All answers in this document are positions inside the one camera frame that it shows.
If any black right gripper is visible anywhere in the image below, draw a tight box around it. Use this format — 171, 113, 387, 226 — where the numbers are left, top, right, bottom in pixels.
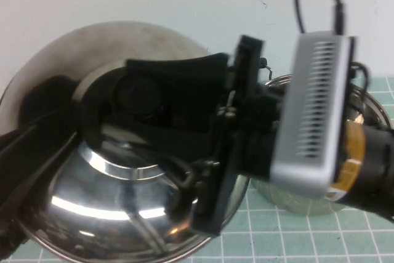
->
103, 34, 290, 236

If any steel pot lid black knob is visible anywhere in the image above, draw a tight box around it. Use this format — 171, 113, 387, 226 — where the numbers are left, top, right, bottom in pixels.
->
0, 21, 249, 263

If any green checked tablecloth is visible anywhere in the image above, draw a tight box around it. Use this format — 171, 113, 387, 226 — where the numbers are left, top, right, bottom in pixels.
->
0, 76, 394, 263

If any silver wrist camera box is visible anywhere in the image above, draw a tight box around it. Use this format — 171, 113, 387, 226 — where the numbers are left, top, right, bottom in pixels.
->
270, 30, 360, 199

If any steel pot with black handles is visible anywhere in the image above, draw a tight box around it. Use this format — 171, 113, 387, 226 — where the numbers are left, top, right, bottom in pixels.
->
249, 56, 393, 216

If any black camera cable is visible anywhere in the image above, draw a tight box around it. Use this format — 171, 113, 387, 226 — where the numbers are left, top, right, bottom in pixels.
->
294, 0, 347, 38

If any thin black cable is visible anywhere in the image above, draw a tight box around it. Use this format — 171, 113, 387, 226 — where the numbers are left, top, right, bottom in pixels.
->
349, 61, 372, 103

